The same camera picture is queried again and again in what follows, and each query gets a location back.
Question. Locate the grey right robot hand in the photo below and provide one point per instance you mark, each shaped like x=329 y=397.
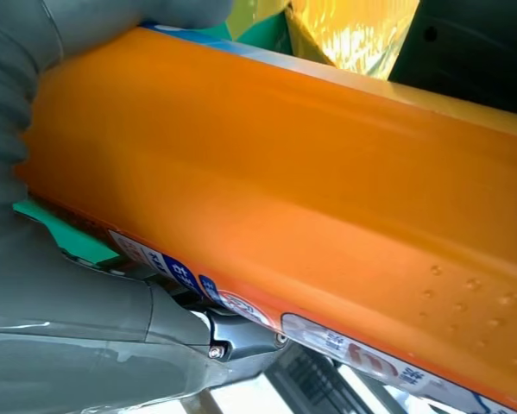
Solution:
x=68 y=343

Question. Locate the yellow plastic film bag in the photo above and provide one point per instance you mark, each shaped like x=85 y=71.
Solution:
x=353 y=34

